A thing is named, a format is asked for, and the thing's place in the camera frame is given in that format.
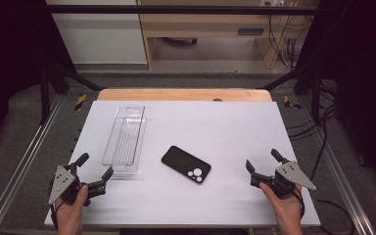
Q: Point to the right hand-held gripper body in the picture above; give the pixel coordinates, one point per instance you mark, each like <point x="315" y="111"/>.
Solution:
<point x="290" y="174"/>

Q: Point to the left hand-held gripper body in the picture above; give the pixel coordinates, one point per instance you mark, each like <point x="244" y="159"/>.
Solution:
<point x="61" y="182"/>

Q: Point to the clear plastic packaging box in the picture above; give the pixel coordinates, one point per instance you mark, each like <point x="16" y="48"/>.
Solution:
<point x="125" y="140"/>

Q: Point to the black phone case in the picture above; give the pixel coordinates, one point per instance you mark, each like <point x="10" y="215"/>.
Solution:
<point x="182" y="161"/>

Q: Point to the person's left hand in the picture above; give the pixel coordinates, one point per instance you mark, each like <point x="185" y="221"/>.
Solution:
<point x="70" y="215"/>

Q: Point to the person's right hand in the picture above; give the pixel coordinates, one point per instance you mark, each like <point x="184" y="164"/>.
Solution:
<point x="287" y="212"/>

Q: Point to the yellow black floor tape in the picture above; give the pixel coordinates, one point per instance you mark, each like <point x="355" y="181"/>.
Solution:
<point x="288" y="103"/>
<point x="80" y="102"/>

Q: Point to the light wooden table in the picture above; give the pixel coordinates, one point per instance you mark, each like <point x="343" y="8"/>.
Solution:
<point x="176" y="94"/>

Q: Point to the black curtain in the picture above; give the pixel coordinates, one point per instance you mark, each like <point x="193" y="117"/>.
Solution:
<point x="362" y="81"/>
<point x="9" y="65"/>

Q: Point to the white cabinet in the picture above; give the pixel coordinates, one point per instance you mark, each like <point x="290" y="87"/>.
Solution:
<point x="104" y="39"/>

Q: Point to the light wooden desk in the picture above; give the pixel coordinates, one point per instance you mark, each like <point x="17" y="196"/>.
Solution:
<point x="202" y="23"/>

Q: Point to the white power strip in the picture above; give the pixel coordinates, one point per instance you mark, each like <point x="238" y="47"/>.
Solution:
<point x="272" y="2"/>

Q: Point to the aluminium floor rail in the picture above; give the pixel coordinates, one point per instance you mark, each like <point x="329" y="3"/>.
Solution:
<point x="339" y="173"/>
<point x="23" y="163"/>

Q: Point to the black frame strut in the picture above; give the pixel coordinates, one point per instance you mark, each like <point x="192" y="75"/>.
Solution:
<point x="284" y="78"/>
<point x="75" y="76"/>

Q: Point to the black horizontal frame bar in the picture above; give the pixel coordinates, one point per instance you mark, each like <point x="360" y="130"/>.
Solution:
<point x="176" y="9"/>

